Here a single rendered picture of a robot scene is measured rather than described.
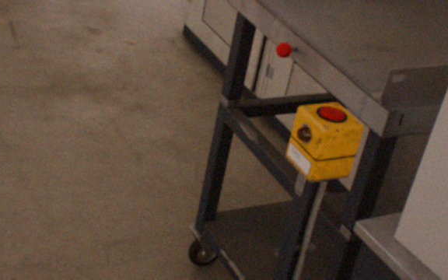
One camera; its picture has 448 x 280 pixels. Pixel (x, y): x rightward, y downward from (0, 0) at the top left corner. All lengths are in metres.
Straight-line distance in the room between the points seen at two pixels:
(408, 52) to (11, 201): 1.29
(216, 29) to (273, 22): 1.63
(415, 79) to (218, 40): 1.94
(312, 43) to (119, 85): 1.61
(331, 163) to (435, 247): 0.20
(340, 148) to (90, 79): 2.02
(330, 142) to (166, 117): 1.79
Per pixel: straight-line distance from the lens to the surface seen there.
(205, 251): 2.30
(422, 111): 1.54
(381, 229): 1.34
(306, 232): 1.41
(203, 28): 3.51
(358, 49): 1.71
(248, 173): 2.79
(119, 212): 2.50
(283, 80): 2.98
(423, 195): 1.27
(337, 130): 1.27
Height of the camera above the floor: 1.49
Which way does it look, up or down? 30 degrees down
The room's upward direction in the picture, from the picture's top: 12 degrees clockwise
